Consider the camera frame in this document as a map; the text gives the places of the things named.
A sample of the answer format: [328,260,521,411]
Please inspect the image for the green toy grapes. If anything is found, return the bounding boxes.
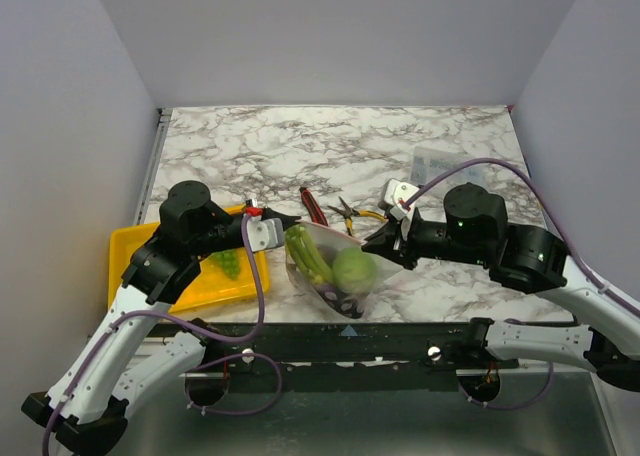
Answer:
[211,249,240,280]

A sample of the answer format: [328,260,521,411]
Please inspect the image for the green toy cabbage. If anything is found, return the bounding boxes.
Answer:
[332,247,377,294]

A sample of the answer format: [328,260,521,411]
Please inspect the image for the green toy celery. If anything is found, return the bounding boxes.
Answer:
[285,224,334,284]

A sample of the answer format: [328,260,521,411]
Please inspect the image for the clear zip top bag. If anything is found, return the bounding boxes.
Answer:
[285,221,401,319]

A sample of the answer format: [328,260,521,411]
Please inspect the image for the purple toy eggplant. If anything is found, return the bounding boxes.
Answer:
[313,283,368,319]

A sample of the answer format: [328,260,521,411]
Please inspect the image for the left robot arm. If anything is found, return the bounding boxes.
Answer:
[21,180,299,455]

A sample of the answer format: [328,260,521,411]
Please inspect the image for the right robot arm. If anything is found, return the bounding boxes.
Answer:
[363,183,639,392]

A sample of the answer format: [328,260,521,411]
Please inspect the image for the red black utility knife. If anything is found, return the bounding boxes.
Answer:
[299,186,329,228]

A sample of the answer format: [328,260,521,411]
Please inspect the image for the yellow plastic tray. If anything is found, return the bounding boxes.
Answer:
[107,222,256,314]

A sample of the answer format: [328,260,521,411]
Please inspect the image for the clear screw organizer box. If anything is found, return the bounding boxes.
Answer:
[409,147,488,194]

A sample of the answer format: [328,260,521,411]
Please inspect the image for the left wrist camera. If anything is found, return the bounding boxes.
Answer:
[244,199,285,252]

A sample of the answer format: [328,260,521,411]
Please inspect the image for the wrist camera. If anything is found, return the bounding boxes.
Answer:
[378,178,418,225]
[244,199,285,252]

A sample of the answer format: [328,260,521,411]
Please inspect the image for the yellow handled pliers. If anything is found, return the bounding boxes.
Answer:
[328,197,387,237]

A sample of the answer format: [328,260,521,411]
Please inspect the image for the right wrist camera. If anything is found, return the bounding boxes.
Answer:
[378,178,418,225]

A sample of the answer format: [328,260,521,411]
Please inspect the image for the black base frame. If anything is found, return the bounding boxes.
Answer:
[102,315,531,392]

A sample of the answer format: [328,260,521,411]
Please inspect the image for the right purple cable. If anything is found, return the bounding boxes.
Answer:
[407,156,640,322]

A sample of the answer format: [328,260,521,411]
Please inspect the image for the purple cable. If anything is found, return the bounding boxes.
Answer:
[39,214,269,456]
[407,156,640,322]

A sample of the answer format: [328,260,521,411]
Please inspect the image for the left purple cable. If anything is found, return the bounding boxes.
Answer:
[39,214,269,456]

